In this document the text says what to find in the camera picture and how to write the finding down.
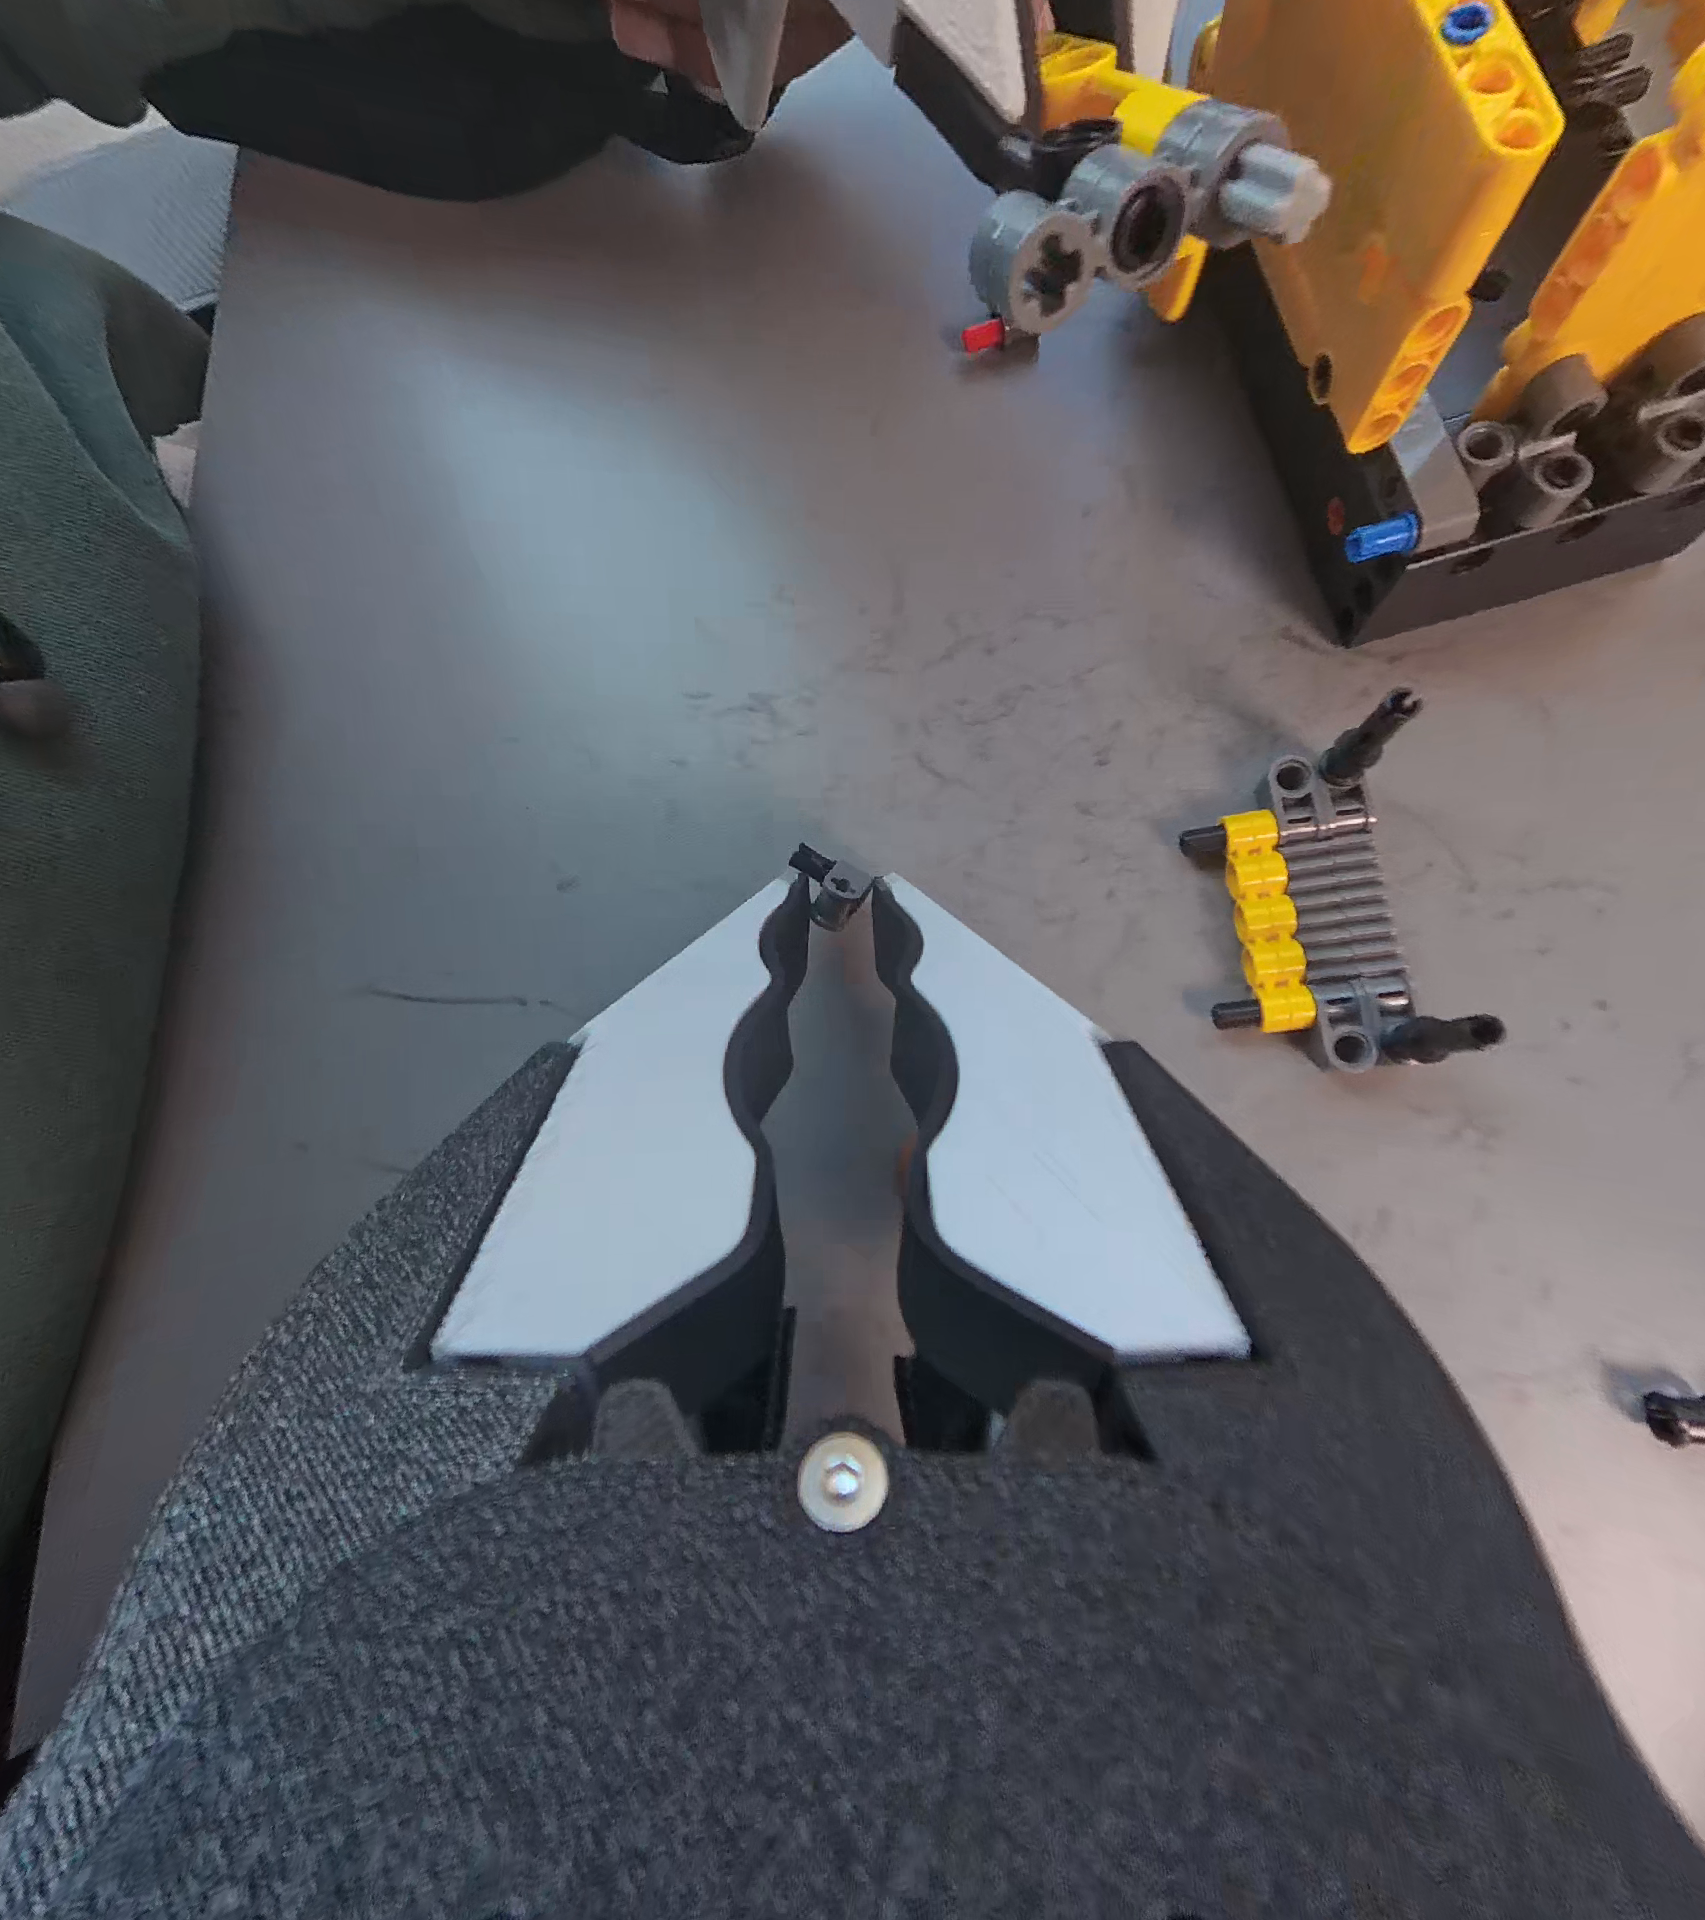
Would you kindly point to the person's left forearm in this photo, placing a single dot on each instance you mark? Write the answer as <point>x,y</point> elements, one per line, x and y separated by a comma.
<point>266,45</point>

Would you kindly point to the person's green sweatshirt torso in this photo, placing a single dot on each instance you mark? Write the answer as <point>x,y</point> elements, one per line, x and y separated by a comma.
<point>26,973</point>

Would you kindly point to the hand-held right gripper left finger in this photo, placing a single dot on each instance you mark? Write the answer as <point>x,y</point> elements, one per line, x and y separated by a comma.
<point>616,1185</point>

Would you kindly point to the yellow black lego robot build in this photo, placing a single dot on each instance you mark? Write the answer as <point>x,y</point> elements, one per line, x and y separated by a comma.
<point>1390,148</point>

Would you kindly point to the grey grille yellow lego subassembly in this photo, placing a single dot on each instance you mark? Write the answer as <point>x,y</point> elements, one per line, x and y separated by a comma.
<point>1328,914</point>

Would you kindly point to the grey lego connector black pin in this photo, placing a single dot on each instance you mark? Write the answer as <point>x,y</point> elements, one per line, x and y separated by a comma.
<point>837,899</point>

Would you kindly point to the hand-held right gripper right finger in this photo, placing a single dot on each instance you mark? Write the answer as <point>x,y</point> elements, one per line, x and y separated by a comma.
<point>1065,1185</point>

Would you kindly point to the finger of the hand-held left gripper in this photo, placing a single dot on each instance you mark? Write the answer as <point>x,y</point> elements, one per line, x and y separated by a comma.
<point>964,37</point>

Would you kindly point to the black lego bush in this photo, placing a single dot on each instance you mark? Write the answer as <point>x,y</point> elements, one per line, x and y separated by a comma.
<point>1696,1421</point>

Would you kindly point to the yellow grey lego arm assembly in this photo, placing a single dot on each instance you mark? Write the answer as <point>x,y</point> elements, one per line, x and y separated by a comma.
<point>1075,248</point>

